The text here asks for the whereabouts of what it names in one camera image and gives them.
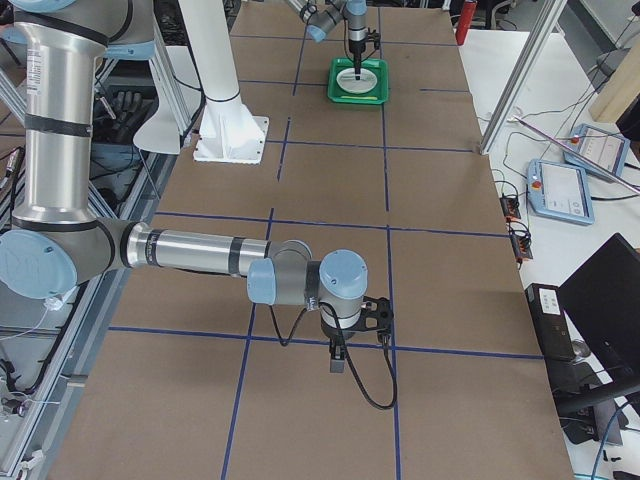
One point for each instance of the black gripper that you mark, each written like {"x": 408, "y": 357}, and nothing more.
{"x": 334, "y": 334}
{"x": 357, "y": 50}

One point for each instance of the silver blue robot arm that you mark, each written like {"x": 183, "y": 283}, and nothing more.
{"x": 56, "y": 243}
{"x": 320, "y": 21}

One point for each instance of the white round plate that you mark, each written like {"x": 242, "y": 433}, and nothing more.
{"x": 356, "y": 87}

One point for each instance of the green plastic tray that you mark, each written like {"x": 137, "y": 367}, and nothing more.
{"x": 377, "y": 66}

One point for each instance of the yellow plastic spoon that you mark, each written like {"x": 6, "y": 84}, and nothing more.
{"x": 360, "y": 98}

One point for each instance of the red cylinder tube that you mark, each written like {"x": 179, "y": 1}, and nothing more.
{"x": 464, "y": 21}

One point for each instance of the black desktop box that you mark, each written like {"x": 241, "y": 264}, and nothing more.
{"x": 550, "y": 324}

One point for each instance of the white paper sheet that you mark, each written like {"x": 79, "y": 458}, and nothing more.
{"x": 160, "y": 133}

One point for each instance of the reacher grabber stick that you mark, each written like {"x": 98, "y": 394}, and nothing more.
{"x": 603, "y": 172}

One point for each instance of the blue teach pendant near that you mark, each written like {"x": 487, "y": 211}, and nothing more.
{"x": 559, "y": 191}

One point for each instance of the blue teach pendant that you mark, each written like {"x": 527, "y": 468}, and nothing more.
{"x": 606, "y": 149}
{"x": 559, "y": 191}

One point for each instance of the black monitor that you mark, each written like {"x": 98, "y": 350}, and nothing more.
{"x": 601, "y": 299}

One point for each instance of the blue teach pendant far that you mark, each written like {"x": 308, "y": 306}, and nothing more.
{"x": 606, "y": 149}

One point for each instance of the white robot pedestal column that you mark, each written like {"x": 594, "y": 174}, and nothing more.
{"x": 228, "y": 131}

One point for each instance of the aluminium frame post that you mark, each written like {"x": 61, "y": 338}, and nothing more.
{"x": 535, "y": 42}

